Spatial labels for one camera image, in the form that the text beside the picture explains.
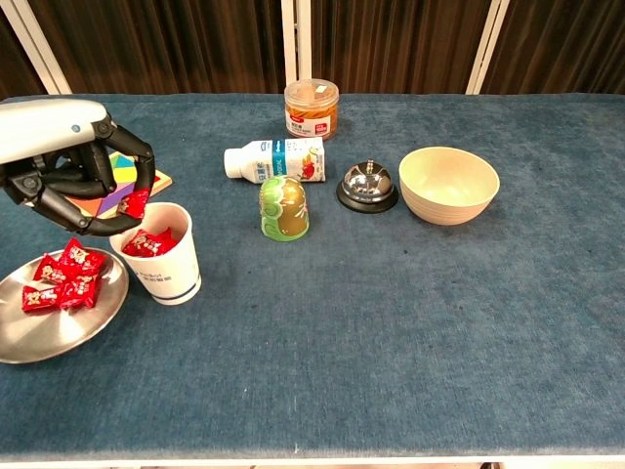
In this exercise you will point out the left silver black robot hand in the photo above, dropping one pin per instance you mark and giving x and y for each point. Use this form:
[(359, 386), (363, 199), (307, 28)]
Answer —
[(44, 129)]

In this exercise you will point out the white paper cup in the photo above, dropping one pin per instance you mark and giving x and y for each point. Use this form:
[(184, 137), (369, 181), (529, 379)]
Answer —
[(166, 283)]

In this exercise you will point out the silver metal plate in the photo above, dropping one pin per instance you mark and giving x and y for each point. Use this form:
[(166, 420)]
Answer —
[(58, 337)]

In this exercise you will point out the dark brown curtain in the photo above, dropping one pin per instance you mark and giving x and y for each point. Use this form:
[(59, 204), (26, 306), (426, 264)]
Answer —
[(561, 44), (390, 44), (171, 44), (14, 68)]

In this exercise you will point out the colourful wooden tangram puzzle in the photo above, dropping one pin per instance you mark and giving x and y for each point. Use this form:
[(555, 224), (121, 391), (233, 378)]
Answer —
[(107, 207)]

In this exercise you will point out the white milk drink bottle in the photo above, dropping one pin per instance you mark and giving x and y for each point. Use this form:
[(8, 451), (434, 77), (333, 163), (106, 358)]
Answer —
[(283, 158)]

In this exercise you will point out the clear plastic snack jar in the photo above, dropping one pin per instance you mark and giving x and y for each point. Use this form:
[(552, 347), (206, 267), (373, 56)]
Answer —
[(312, 117)]

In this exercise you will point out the chrome call bell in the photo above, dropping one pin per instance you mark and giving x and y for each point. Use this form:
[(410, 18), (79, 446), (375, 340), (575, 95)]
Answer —
[(366, 185)]

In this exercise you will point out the blue felt table cloth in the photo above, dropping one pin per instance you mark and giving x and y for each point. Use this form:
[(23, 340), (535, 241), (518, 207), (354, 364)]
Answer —
[(390, 317)]

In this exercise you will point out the beige bowl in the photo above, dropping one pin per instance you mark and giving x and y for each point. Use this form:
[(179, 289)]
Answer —
[(449, 205)]

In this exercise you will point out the white frame post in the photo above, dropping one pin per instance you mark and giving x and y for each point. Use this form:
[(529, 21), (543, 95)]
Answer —
[(297, 49), (39, 49), (488, 49)]

